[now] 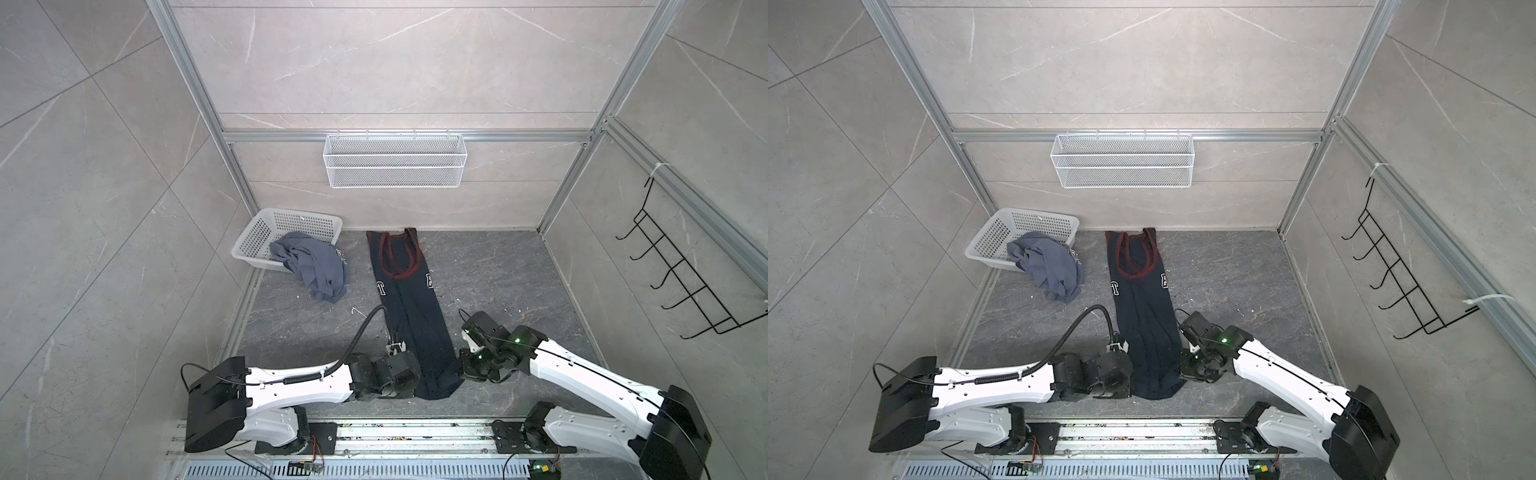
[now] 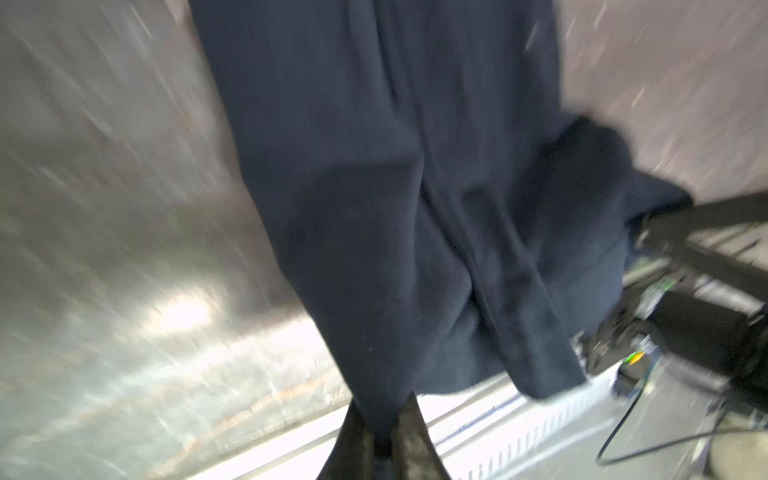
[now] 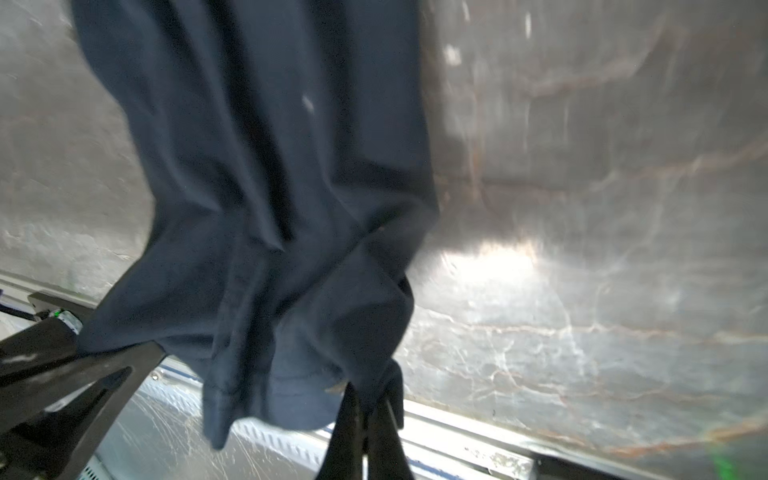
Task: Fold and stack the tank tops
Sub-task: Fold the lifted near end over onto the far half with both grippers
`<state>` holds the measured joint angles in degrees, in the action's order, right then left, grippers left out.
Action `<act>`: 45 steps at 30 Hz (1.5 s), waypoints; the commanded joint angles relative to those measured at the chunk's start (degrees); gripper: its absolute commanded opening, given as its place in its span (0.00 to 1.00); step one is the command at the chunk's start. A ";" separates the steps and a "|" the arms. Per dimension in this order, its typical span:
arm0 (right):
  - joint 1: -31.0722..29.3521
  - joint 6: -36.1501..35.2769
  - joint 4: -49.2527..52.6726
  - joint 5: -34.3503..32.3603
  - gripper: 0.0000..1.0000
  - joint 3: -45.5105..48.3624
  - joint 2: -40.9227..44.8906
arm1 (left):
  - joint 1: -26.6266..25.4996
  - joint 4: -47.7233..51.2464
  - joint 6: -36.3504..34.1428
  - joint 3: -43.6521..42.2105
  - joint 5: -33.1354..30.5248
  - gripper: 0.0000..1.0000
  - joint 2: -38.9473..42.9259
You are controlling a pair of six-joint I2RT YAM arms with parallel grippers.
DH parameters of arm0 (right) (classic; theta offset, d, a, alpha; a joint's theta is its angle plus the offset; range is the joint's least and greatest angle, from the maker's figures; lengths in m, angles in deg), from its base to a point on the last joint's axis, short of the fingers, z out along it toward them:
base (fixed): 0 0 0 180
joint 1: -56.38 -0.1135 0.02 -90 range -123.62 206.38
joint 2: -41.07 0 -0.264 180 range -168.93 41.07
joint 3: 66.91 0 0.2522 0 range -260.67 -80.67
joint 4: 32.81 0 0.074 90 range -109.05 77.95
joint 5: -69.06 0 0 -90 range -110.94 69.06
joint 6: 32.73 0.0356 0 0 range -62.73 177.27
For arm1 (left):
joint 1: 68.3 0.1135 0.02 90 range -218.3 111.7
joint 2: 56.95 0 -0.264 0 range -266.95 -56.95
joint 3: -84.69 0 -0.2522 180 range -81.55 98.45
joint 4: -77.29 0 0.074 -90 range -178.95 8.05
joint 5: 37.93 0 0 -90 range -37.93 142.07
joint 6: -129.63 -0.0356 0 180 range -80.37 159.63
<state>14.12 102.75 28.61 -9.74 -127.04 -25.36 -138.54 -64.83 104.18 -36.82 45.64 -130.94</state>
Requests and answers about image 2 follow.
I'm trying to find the navy red-trimmed tank top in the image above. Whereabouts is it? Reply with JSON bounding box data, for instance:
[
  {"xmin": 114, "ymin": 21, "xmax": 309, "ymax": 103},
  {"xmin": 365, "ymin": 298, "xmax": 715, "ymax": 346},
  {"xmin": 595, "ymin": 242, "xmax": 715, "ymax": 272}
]
[{"xmin": 190, "ymin": 1, "xmax": 691, "ymax": 437}]

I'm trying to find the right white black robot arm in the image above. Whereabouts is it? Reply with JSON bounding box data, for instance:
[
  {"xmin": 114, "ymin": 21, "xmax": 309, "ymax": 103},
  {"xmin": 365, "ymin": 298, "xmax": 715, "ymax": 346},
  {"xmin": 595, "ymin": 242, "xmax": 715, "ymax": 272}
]
[{"xmin": 581, "ymin": 191, "xmax": 767, "ymax": 411}]

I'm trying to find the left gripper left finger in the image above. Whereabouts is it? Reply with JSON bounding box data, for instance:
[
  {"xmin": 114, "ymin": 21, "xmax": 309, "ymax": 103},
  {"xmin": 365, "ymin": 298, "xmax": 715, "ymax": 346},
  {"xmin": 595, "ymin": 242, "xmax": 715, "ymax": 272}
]
[{"xmin": 317, "ymin": 401, "xmax": 374, "ymax": 480}]

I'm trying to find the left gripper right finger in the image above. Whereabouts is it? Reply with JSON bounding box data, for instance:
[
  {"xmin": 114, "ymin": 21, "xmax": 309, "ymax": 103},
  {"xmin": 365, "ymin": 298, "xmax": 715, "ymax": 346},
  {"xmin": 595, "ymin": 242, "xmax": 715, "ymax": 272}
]
[{"xmin": 390, "ymin": 394, "xmax": 450, "ymax": 480}]

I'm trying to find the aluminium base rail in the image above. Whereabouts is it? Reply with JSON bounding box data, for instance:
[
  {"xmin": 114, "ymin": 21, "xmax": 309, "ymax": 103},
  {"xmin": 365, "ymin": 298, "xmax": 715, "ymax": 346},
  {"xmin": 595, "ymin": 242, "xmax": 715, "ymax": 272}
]
[{"xmin": 189, "ymin": 347, "xmax": 633, "ymax": 479}]

